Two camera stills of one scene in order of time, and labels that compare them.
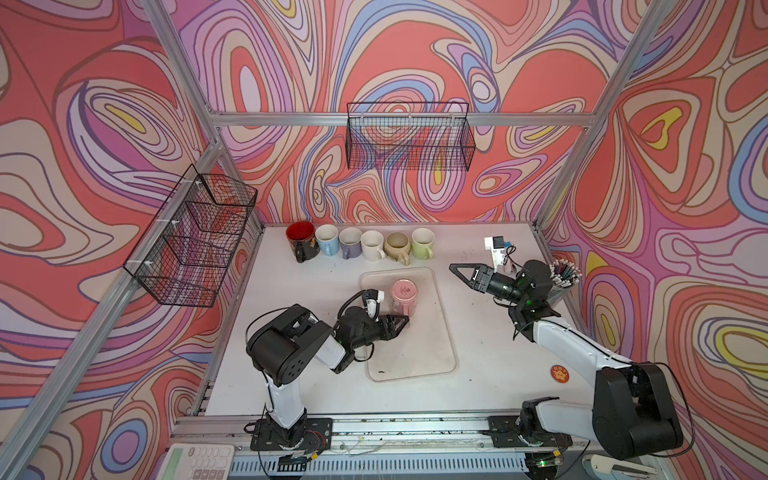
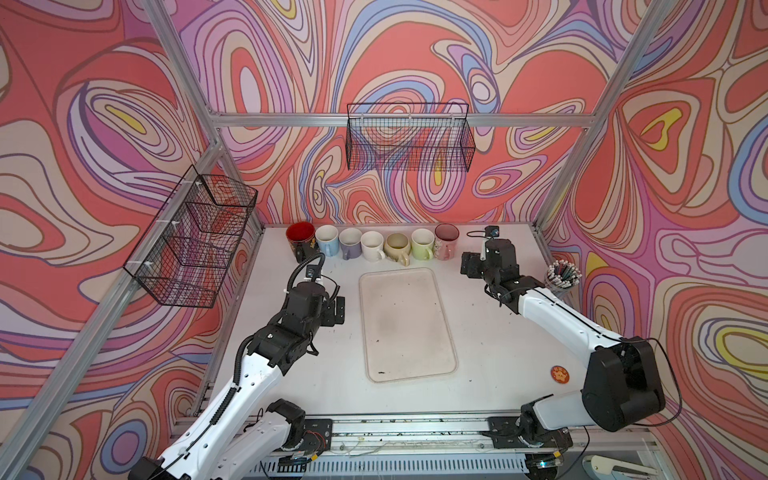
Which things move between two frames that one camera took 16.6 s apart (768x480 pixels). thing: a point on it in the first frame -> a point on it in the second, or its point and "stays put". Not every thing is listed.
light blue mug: x=327 y=237 stays put
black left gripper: x=389 y=333 -> x=328 y=307
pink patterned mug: x=403 y=297 -> x=445 y=243
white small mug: x=372 y=242 stays put
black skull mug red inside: x=302 y=242 stays put
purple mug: x=350 y=241 stays put
